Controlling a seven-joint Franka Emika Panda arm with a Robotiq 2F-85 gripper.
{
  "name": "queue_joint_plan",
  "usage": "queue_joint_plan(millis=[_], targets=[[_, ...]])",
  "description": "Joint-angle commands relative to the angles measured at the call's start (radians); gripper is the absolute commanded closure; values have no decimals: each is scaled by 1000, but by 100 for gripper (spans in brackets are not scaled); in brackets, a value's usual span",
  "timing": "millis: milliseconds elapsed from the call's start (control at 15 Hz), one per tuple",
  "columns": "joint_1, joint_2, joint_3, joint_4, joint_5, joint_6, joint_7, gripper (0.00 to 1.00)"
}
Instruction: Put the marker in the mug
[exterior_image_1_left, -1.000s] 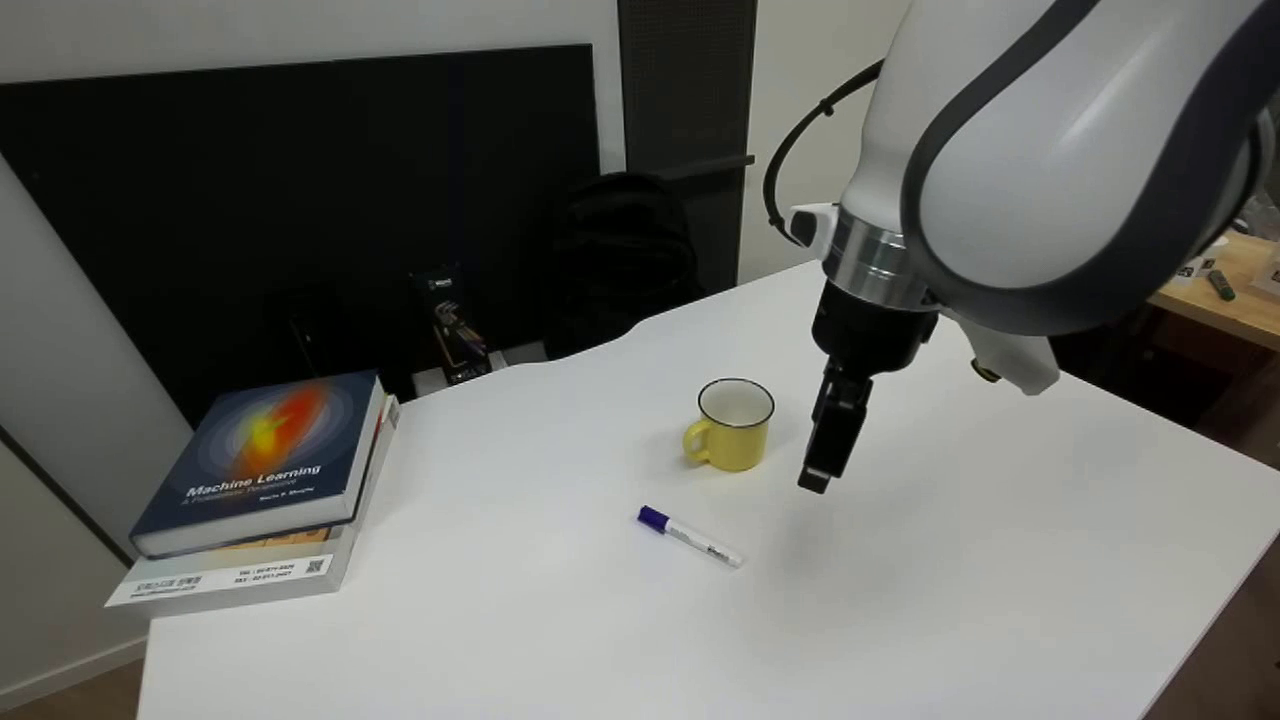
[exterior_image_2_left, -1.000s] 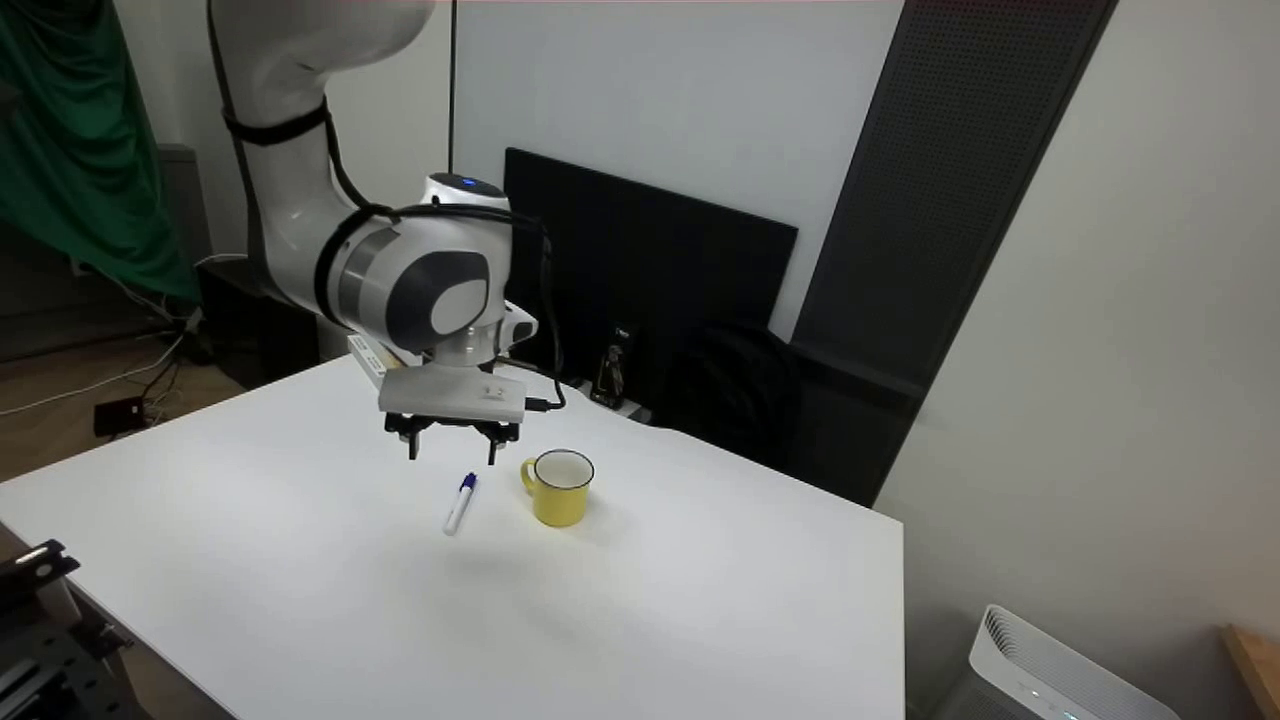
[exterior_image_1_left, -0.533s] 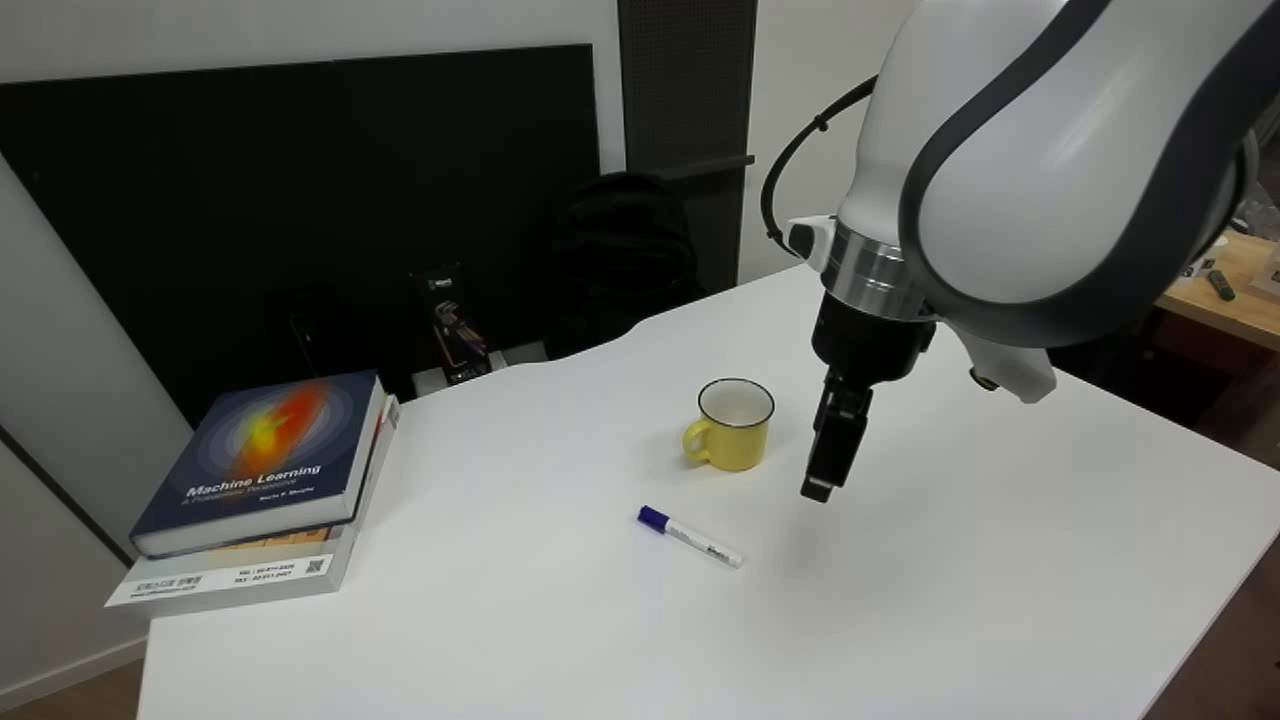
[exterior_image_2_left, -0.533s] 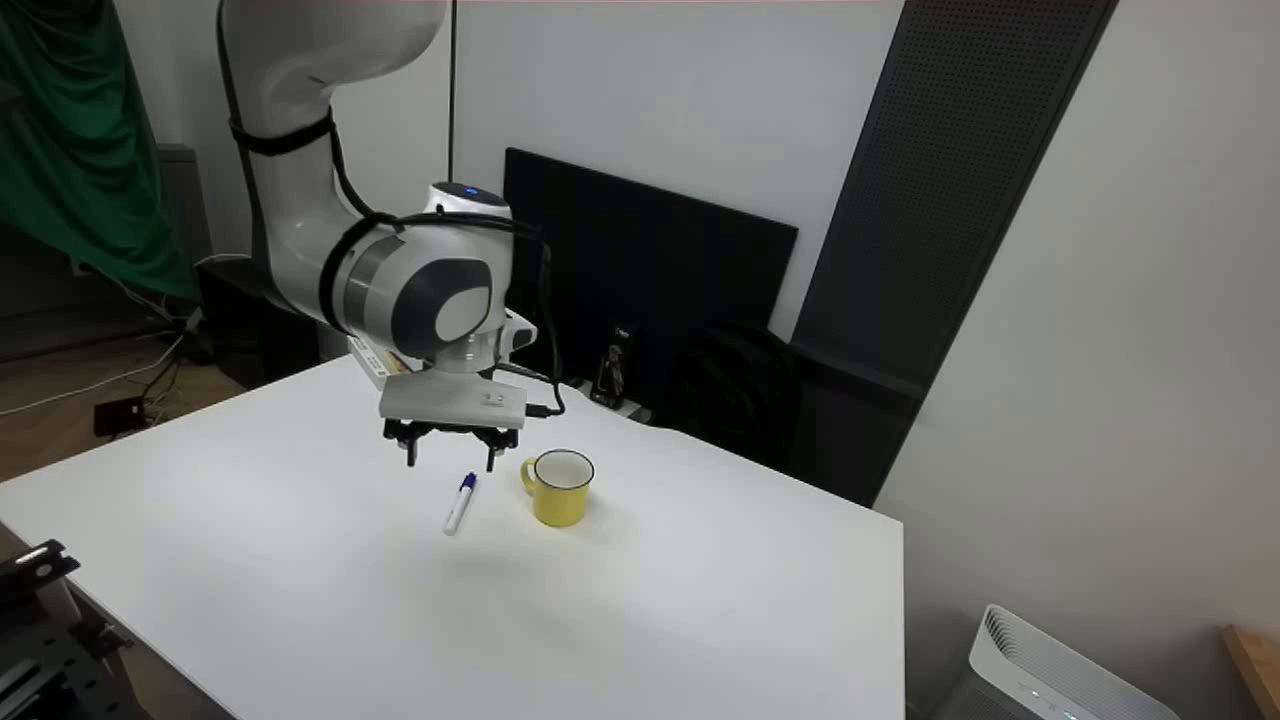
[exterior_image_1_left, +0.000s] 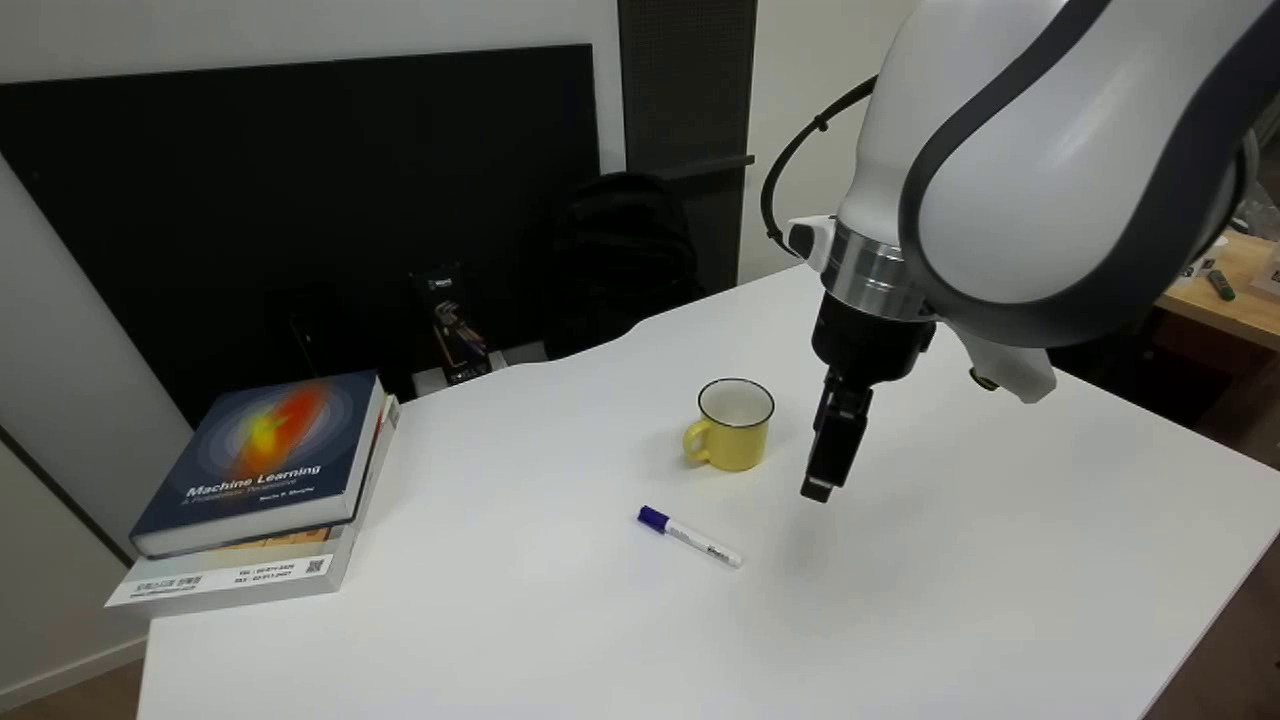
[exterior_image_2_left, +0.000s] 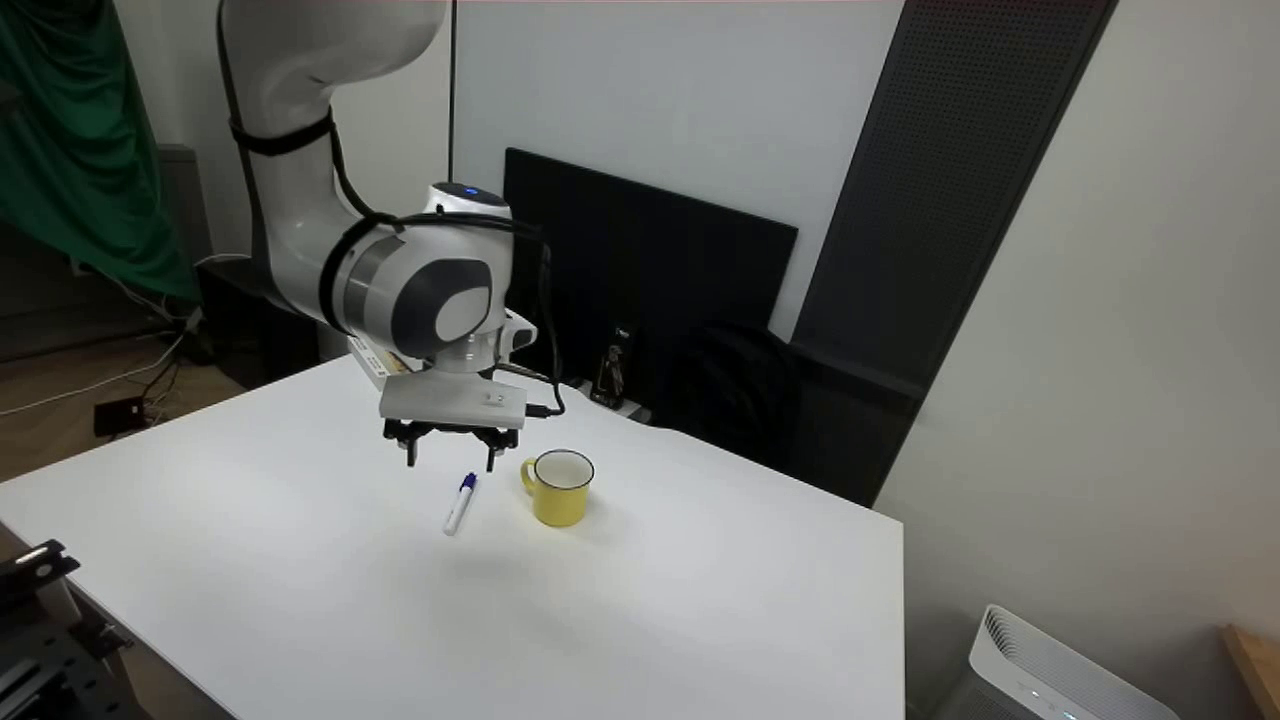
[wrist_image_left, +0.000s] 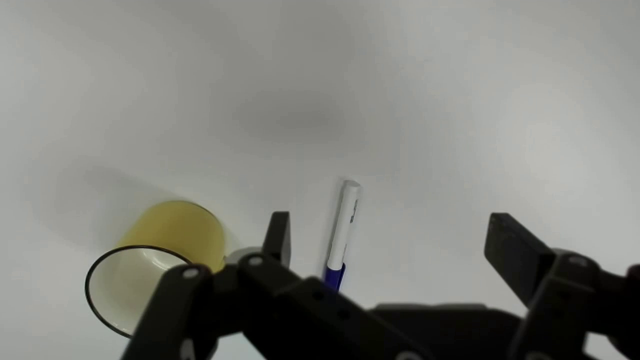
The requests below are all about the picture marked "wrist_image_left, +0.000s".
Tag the white marker with blue cap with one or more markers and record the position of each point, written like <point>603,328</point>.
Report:
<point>342,227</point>

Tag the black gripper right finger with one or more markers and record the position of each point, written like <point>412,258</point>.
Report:
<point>567,300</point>

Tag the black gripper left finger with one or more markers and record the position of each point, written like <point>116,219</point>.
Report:
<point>266,300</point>

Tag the yellow mug with dark rim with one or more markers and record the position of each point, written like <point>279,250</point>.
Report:
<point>177,231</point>

